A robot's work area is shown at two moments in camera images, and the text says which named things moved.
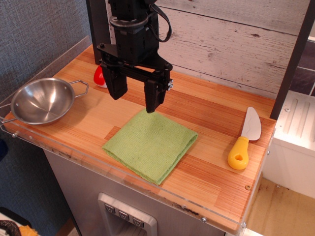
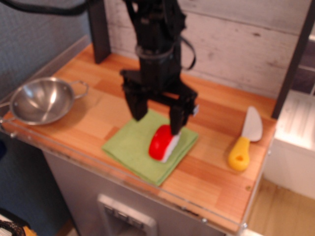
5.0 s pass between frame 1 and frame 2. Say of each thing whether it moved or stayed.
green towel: stayed
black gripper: moved
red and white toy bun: moved
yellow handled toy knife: stayed
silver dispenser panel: stayed
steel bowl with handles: stayed
